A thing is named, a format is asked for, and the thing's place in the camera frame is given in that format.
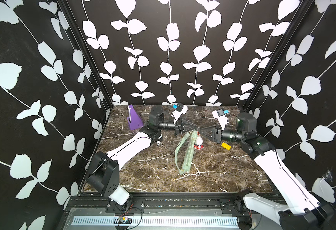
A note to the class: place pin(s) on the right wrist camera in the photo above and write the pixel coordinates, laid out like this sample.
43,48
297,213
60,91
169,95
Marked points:
220,115

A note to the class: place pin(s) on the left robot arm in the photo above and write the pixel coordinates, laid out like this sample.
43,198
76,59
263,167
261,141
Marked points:
103,172

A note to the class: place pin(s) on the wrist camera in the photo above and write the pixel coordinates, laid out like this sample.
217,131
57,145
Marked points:
220,115
179,109

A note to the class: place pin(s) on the green corduroy bag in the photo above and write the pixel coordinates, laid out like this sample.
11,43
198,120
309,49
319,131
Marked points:
189,154

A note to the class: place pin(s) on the small circuit board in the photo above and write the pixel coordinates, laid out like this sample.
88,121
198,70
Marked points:
124,220

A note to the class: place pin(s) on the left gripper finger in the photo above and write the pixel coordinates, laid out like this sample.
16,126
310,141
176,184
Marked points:
188,124
190,129

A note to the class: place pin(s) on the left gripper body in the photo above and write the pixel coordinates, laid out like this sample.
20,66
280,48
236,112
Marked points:
176,128

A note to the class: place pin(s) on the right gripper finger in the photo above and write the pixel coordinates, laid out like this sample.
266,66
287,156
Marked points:
206,131
208,136

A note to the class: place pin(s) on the purple plastic stand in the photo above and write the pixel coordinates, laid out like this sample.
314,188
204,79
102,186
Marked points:
134,120

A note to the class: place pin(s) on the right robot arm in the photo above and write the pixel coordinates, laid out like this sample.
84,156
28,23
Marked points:
302,211

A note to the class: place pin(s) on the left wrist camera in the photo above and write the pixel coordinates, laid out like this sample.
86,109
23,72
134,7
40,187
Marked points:
179,109

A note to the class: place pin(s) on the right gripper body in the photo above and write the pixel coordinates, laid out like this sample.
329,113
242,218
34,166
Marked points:
218,139

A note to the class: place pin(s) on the perforated metal rail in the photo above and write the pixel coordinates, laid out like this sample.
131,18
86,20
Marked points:
160,221

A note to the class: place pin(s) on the yellow plastic block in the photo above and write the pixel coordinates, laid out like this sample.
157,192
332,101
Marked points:
226,146

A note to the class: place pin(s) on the white red plush charm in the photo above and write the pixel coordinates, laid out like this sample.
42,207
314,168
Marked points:
198,143

